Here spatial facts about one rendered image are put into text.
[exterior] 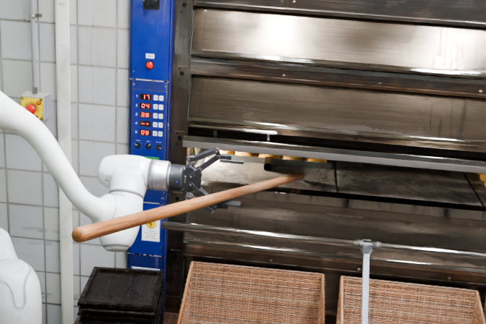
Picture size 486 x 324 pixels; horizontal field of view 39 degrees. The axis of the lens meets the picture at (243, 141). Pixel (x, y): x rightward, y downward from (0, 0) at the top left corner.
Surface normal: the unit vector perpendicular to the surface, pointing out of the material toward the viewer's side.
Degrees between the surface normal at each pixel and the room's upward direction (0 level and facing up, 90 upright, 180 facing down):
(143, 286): 0
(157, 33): 90
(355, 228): 70
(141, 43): 90
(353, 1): 90
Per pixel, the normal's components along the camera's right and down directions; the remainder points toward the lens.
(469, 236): -0.07, -0.04
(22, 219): -0.09, 0.30
